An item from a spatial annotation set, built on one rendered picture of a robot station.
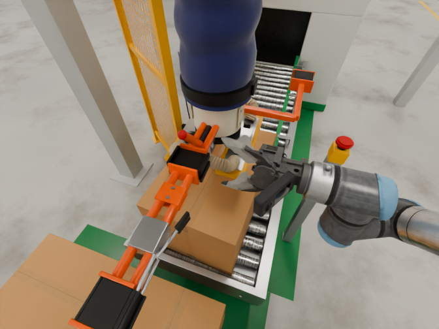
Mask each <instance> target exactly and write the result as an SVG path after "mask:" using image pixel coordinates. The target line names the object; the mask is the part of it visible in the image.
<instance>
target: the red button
mask: <svg viewBox="0 0 439 329"><path fill-rule="evenodd" d="M335 142H336V144H337V148H338V149H340V150H343V151H344V150H346V149H351V148H352V147H353V145H354V142H353V140H352V139H351V138H350V137H347V136H339V137H337V139H336V141H335Z"/></svg>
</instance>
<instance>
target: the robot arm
mask: <svg viewBox="0 0 439 329"><path fill-rule="evenodd" d="M221 141H222V142H223V144H224V145H225V147H226V148H229V149H231V150H233V152H234V153H236V154H238V155H240V156H241V157H242V159H243V160H244V161H245V162H246V163H256V165H253V166H252V171H253V172H254V173H253V174H252V175H248V174H247V172H242V173H240V174H239V175H238V177H237V178H236V179H235V180H234V181H223V182H221V184H222V185H224V186H226V187H230V188H232V189H237V190H241V191H247V192H259V191H262V192H261V193H259V194H258V195H257V196H256V197H255V198H254V201H253V212H254V213H256V214H257V215H258V216H260V217H262V216H264V214H266V213H267V212H268V211H269V210H270V209H271V208H272V207H274V206H275V205H276V204H277V203H278V202H279V201H280V200H281V199H283V197H284V196H285V195H286V194H288V193H289V192H290V191H291V190H292V189H293V186H294V185H296V186H297V188H296V193H299V194H302V197H303V199H305V200H309V201H312V202H316V203H319V204H324V205H327V206H326V208H325V210H324V211H323V213H322V214H321V215H320V216H319V221H318V223H317V229H318V232H319V234H320V236H321V237H322V238H323V239H324V240H325V241H326V242H327V243H328V244H330V245H332V246H334V247H338V248H345V247H348V246H350V245H351V244H352V243H353V241H356V240H368V239H375V238H388V237H391V238H395V239H398V240H400V241H402V242H404V243H407V244H409V245H414V246H416V247H418V248H420V249H423V250H425V251H427V252H430V253H432V254H434V255H436V256H438V257H439V212H437V211H432V210H428V209H426V208H424V207H423V206H422V205H421V204H420V203H418V202H416V201H414V200H411V199H407V198H399V197H398V189H397V185H396V183H395V181H394V180H393V179H391V178H389V177H386V176H382V175H379V174H377V173H375V174H373V173H370V172H364V171H360V170H355V169H351V168H346V167H343V166H336V165H333V164H328V163H322V162H319V161H312V162H311V163H310V164H308V159H306V158H303V157H302V159H301V161H297V160H293V159H288V158H286V157H287V155H286V154H285V153H283V151H284V148H281V147H278V146H272V145H268V144H262V146H261V148H259V151H257V150H256V149H254V148H253V147H252V144H251V139H250V137H249V136H247V135H245V134H244V135H242V136H241V137H240V138H239V139H238V140H235V139H232V138H227V137H223V136H222V138H221ZM267 146H268V147H267ZM284 155H286V157H284Z"/></svg>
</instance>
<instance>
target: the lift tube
mask: <svg viewBox="0 0 439 329"><path fill-rule="evenodd" d="M262 8H263V1H262V0H174V16H173V17H174V26H175V29H176V32H177V34H178V36H179V39H180V52H179V62H180V72H181V75H182V79H183V81H184V82H185V83H186V85H187V86H188V87H190V88H191V89H194V90H197V91H202V92H205V93H225V92H230V91H234V90H236V89H240V88H242V87H244V86H245V85H247V83H248V82H249V81H250V80H251V78H252V74H253V71H254V68H255V62H256V56H257V48H256V42H255V30H256V28H257V25H258V23H259V21H260V17H261V13H262ZM251 97H252V95H251V96H250V97H249V98H247V99H246V100H245V101H242V102H240V103H238V104H235V105H232V106H224V107H211V106H203V105H200V104H197V103H195V102H193V101H191V100H189V99H188V98H187V97H186V96H185V95H184V98H185V100H186V101H187V102H188V103H190V104H191V105H192V106H194V107H196V108H199V109H202V110H208V111H213V112H222V111H228V110H234V109H236V108H239V107H241V106H243V105H245V104H246V103H247V102H248V101H249V100H250V99H251Z"/></svg>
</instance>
